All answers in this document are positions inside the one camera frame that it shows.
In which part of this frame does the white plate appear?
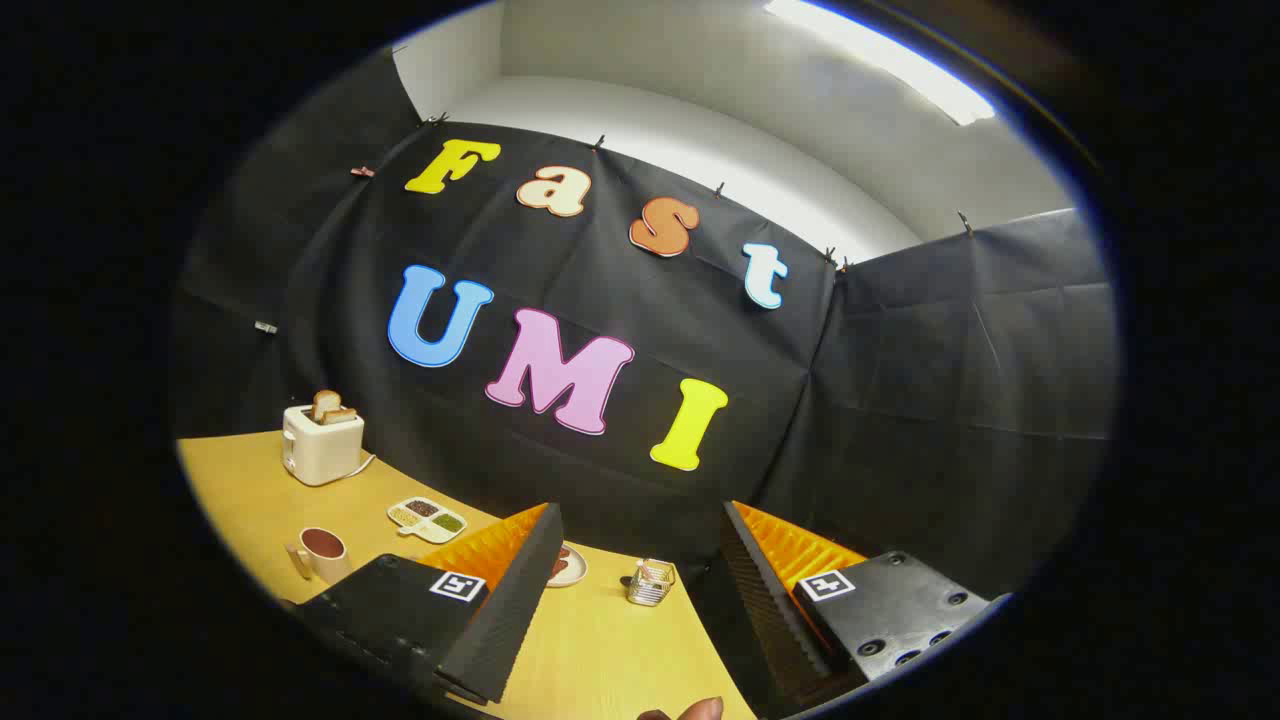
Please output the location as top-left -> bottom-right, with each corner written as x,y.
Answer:
545,545 -> 589,588

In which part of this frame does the wooden table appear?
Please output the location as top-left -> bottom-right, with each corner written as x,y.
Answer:
178,430 -> 756,720

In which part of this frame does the divided tray of grains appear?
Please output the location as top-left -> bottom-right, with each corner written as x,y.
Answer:
387,497 -> 468,544

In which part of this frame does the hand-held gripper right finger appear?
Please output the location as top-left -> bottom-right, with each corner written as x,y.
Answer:
720,500 -> 1011,716

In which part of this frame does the cream cup with wooden handle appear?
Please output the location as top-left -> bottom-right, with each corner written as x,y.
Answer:
285,527 -> 353,586

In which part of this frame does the black backdrop cloth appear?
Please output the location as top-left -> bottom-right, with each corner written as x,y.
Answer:
170,45 -> 1116,601

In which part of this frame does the cream toaster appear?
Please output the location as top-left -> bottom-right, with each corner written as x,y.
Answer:
282,405 -> 366,488

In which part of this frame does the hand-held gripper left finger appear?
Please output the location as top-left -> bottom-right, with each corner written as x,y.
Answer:
295,503 -> 566,706

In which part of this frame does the metal wire holder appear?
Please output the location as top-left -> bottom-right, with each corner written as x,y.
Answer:
627,558 -> 677,607

